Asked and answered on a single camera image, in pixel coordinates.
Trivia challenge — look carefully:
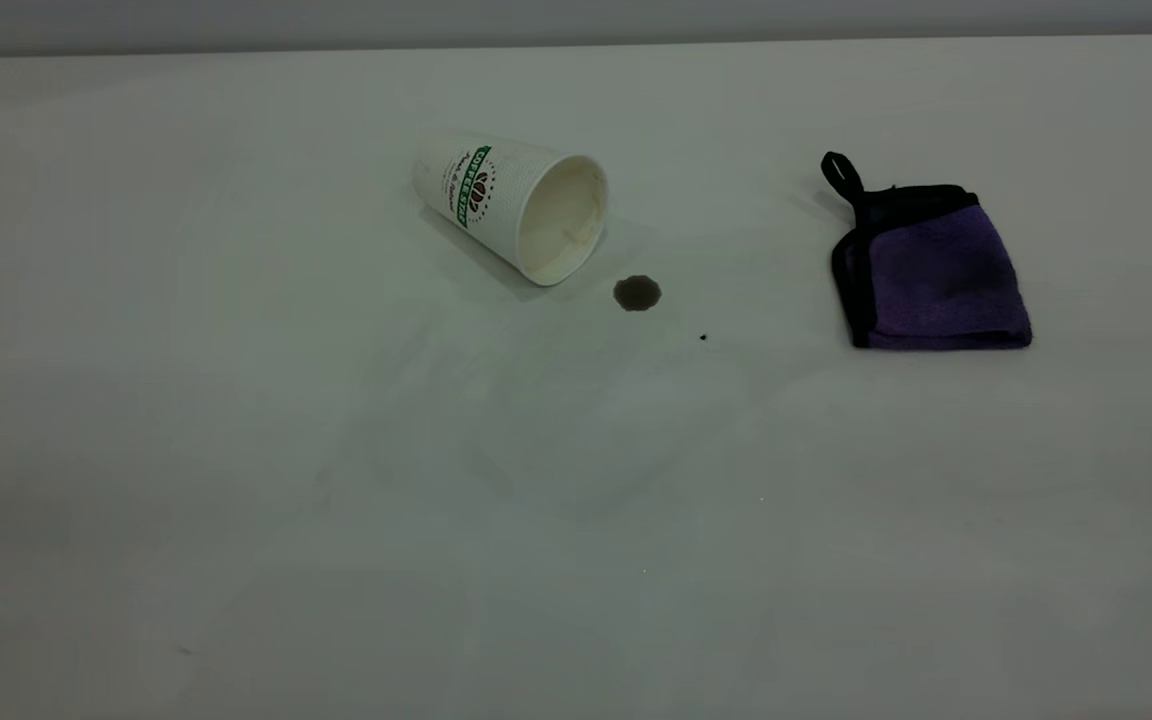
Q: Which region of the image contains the purple cloth with black trim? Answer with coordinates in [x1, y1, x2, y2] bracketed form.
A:
[821, 151, 1034, 351]

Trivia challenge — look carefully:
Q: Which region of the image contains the dark coffee spill spot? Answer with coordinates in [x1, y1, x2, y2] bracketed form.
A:
[613, 275, 663, 313]

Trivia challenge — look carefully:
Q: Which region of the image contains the white paper cup green logo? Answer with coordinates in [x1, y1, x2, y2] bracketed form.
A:
[412, 134, 609, 288]

